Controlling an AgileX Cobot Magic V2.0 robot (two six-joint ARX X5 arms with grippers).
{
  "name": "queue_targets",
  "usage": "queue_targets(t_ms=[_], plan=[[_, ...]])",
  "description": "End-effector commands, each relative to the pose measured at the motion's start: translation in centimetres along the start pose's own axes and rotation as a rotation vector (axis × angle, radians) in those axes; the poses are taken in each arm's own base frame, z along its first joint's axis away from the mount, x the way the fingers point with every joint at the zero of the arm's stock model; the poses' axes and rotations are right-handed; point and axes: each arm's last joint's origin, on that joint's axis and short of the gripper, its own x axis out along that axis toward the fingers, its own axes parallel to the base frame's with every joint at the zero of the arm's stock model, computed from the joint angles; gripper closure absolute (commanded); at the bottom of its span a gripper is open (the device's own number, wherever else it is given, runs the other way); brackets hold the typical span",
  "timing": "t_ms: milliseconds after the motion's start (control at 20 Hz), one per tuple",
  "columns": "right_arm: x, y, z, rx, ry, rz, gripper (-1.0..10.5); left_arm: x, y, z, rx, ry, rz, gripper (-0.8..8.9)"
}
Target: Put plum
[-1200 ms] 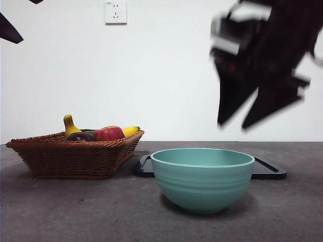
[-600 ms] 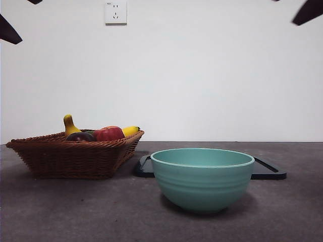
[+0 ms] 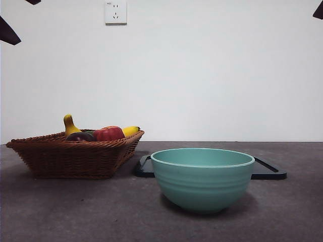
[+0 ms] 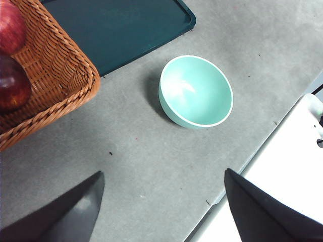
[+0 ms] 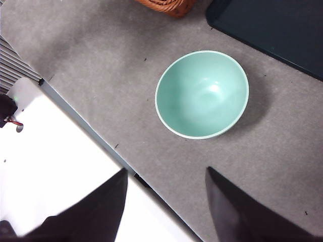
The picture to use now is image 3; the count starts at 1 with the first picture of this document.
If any black rectangular tray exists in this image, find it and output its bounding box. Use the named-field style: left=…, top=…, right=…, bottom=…
left=133, top=155, right=288, bottom=180

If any brown wicker basket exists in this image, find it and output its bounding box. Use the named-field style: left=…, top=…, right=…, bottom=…
left=5, top=130, right=145, bottom=180

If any white wall socket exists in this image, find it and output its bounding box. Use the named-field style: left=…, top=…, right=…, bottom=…
left=105, top=0, right=128, bottom=25

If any dark purple plum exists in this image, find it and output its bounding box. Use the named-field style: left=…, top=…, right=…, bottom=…
left=65, top=132, right=97, bottom=142

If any teal ribbed bowl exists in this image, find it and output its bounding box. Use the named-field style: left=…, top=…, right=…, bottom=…
left=150, top=148, right=255, bottom=215

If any red yellow apple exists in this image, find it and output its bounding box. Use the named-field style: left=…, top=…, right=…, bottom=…
left=93, top=125, right=126, bottom=142

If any yellow banana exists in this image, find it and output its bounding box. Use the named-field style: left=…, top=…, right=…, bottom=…
left=63, top=114, right=141, bottom=138

